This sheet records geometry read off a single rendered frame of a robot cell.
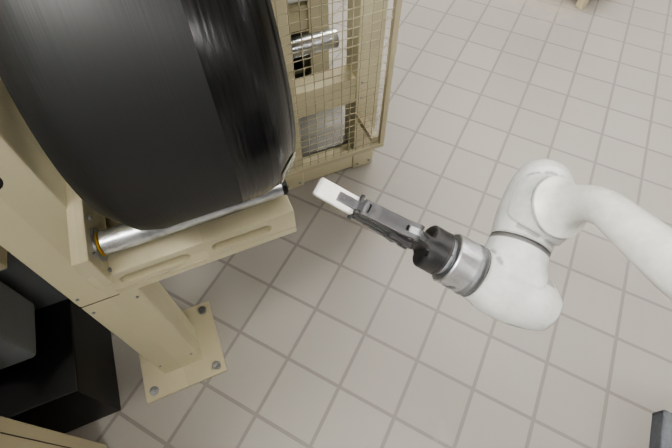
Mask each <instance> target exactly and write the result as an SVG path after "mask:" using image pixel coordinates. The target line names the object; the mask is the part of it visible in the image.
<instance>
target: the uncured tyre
mask: <svg viewBox="0 0 672 448"><path fill-rule="evenodd" d="M0 77H1V79H2V81H3V83H4V85H5V87H6V89H7V91H8V92H9V94H10V96H11V98H12V100H13V101H14V103H15V105H16V107H17V109H18V110H19V112H20V114H21V115H22V117H23V119H24V121H25V122H26V124H27V126H28V127H29V129H30V130H31V132H32V134H33V135H34V137H35V138H36V140H37V142H38V143H39V145H40V146H41V148H42V149H43V151H44V152H45V154H46V155H47V156H48V158H49V159H50V161H51V162H52V164H53V165H54V166H55V168H56V169H57V170H58V172H59V173H60V174H61V176H62V177H63V178H64V180H65V181H66V182H67V183H68V184H69V186H70V187H71V188H72V189H73V190H74V191H75V193H76V194H77V195H78V196H79V197H80V198H81V199H82V200H83V201H84V202H85V203H86V204H87V205H88V206H90V207H91V208H92V209H93V210H95V211H96V212H97V213H99V214H101V215H102V216H105V217H107V218H110V219H112V220H115V221H117V222H120V223H122V224H125V225H127V226H130V227H132V228H135V229H137V230H155V229H165V228H168V227H171V226H174V225H177V224H180V223H183V222H186V221H189V220H192V219H195V218H198V217H201V216H204V215H207V214H210V213H213V212H216V211H219V210H222V209H225V208H228V207H231V206H234V205H237V204H240V203H243V202H246V201H249V200H252V199H255V198H258V197H261V196H263V195H264V194H266V193H267V192H269V191H270V190H272V189H273V188H275V187H276V186H278V185H279V183H280V181H281V177H282V174H283V172H284V170H285V169H286V167H287V165H288V163H289V161H290V160H291V158H292V156H293V154H294V152H295V146H296V134H295V120H294V111H293V104H292V97H291V91H290V85H289V79H288V74H287V68H286V63H285V59H284V54H283V49H282V45H281V40H280V36H279V31H278V27H277V23H276V19H275V15H274V11H273V7H272V3H271V0H0Z"/></svg>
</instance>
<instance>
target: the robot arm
mask: <svg viewBox="0 0 672 448"><path fill-rule="evenodd" d="M312 195H314V196H316V197H318V198H320V199H322V200H323V201H325V202H327V203H329V204H331V205H333V206H334V207H336V208H338V209H340V210H342V211H343V212H345V213H347V214H348V216H347V218H348V219H351V218H352V219H355V220H357V221H358V222H360V223H362V224H363V225H365V226H367V227H368V228H370V229H372V230H373V231H375V232H376V233H378V234H380V235H381V236H383V237H384V238H386V239H387V240H388V241H389V242H392V243H394V242H395V243H396V244H397V245H398V246H399V247H401V248H403V249H407V248H408V249H411V250H412V249H413V264H414V265H415V266H416V267H418V268H420V269H422V270H424V271H426V272H427V273H429V274H432V278H433V280H434V281H437V282H438V283H440V284H442V286H445V287H446V288H448V289H450V290H452V291H453V292H454V293H456V294H458V295H461V296H462V297H464V298H465V299H466V300H468V301H469V302H470V303H471V305H472V306H474V307H475V308H477V309H478V310H479V311H481V312H483V313H484V314H486V315H488V316H490V317H492V318H494V319H496V320H498V321H500V322H503V323H505V324H508V325H511V326H514V327H517V328H522V329H528V330H533V331H542V330H545V329H547V328H549V327H550V326H552V325H553V324H554V323H555V322H556V320H557V319H558V318H559V316H560V314H561V312H562V307H563V301H562V298H561V296H560V293H559V291H558V289H557V288H556V286H555V284H554V283H553V282H552V281H551V280H550V279H548V278H549V273H548V265H549V259H550V256H551V253H552V251H553V249H554V247H555V246H560V245H561V244H562V243H563V242H564V241H566V240H567V239H568V238H571V237H573V236H575V235H577V234H578V233H579V232H580V231H581V230H582V228H583V227H584V225H585V223H586V222H589V223H592V224H593V225H595V226H596V227H597V228H598V229H599V230H600V231H601V232H602V233H603V234H604V235H605V236H606V237H607V238H608V239H609V240H610V241H611V242H612V243H613V244H614V245H615V246H616V247H617V248H618V249H619V250H620V251H621V252H622V253H623V255H624V256H625V257H626V258H627V259H628V260H629V261H630V262H631V263H632V264H633V265H634V266H635V267H636V268H637V269H638V270H639V271H640V272H641V273H642V274H643V275H644V276H645V277H646V278H647V279H648V280H649V281H650V282H651V283H652V284H653V285H654V286H655V287H656V288H657V289H658V290H659V291H660V292H661V293H662V294H664V295H665V296H666V297H667V298H669V299H670V300H671V301H672V228H671V227H669V226H668V225H666V224H665V223H664V222H662V221H661V220H659V219H658V218H656V217H655V216H653V215H652V214H650V213H649V212H647V211H646V210H645V209H643V208H642V207H640V206H639V205H637V204H636V203H634V202H633V201H631V200H630V199H628V198H627V197H625V196H623V195H622V194H620V193H618V192H616V191H614V190H611V189H608V188H605V187H601V186H596V185H576V184H575V181H574V178H573V176H572V174H571V172H570V170H569V169H568V168H567V167H566V166H565V165H564V164H562V163H560V162H559V161H556V160H553V159H548V158H542V159H536V160H532V161H530V162H528V163H526V164H525V165H524V166H522V167H521V168H520V169H519V170H518V171H517V173H516V174H515V175H514V176H513V178H512V179H511V181H510V182H509V184H508V186H507V188H506V190H505V192H504V194H503V197H502V199H501V201H500V204H499V206H498V209H497V212H496V215H495V218H494V222H493V227H492V230H491V233H490V236H489V238H488V240H487V242H486V244H485V245H484V246H483V245H481V244H478V243H476V242H475V241H473V240H471V239H469V238H468V237H466V236H464V235H462V234H454V235H453V234H452V233H450V232H448V231H446V230H444V229H443V228H441V227H439V226H437V225H434V226H431V227H429V228H428V229H427V230H426V231H423V230H424V228H425V226H423V225H422V224H419V223H416V222H413V221H411V220H409V219H407V218H405V217H403V216H401V215H399V214H397V213H394V212H392V211H390V210H388V209H386V208H384V207H382V206H380V205H378V204H376V203H374V202H372V201H371V200H368V199H366V200H364V198H365V195H363V194H361V196H360V197H358V196H356V195H354V194H352V193H351V192H349V191H347V190H345V189H343V188H342V187H340V186H338V185H336V184H334V183H332V182H331V181H329V180H327V179H325V178H323V177H321V178H320V180H319V181H318V183H317V185H316V187H315V189H314V191H313V193H312Z"/></svg>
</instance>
